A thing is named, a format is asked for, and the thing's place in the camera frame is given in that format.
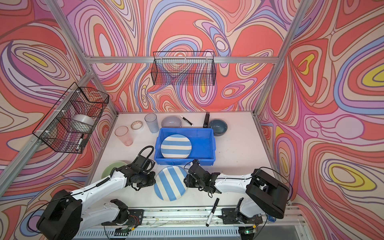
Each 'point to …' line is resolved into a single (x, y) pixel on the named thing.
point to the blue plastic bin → (203, 146)
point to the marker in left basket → (80, 142)
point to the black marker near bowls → (186, 120)
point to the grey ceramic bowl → (171, 122)
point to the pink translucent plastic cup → (122, 132)
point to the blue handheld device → (271, 218)
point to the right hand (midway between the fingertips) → (187, 184)
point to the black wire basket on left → (69, 124)
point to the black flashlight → (205, 124)
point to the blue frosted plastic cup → (152, 121)
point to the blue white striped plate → (176, 146)
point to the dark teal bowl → (219, 126)
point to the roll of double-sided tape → (136, 125)
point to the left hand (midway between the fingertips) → (158, 180)
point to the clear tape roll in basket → (83, 123)
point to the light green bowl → (107, 171)
